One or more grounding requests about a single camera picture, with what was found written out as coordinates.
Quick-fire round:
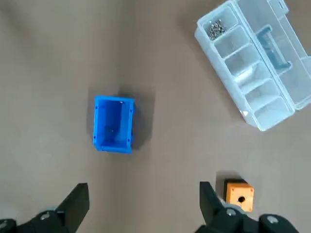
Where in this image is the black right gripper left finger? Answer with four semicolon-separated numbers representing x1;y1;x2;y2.
0;183;90;233

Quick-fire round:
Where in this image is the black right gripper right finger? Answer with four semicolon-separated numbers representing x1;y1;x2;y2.
194;181;301;233

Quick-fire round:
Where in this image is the orange button box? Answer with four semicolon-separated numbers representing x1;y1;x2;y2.
223;179;255;213

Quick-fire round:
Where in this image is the dark blue storage box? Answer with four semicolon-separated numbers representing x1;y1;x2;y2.
93;95;136;155

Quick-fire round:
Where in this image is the clear plastic organizer case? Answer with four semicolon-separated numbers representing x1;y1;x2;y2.
194;0;311;133

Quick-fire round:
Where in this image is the pile of small screws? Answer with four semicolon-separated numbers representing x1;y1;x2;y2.
207;20;227;40

